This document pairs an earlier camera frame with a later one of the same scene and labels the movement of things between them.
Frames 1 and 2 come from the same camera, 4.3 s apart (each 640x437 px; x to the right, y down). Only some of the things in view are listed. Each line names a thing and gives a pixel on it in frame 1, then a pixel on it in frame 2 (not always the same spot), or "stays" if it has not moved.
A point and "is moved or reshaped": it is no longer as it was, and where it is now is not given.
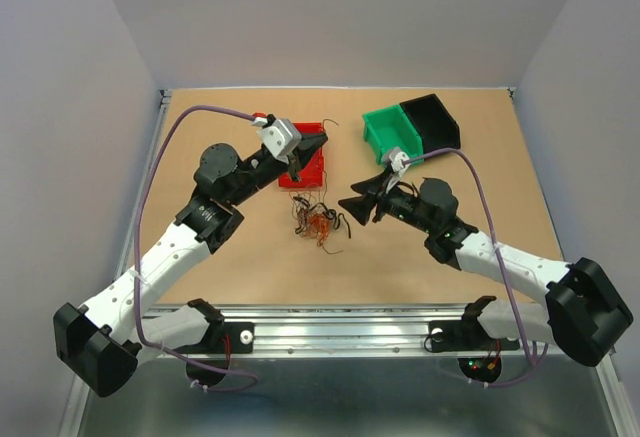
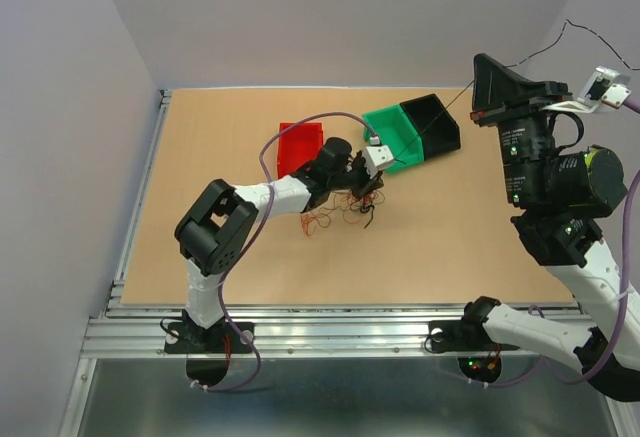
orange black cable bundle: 313,214 is moved or reshaped
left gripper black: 309,144 → 367,184
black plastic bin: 433,122 stays
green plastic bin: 391,127 stays
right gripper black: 361,207 → 498,87
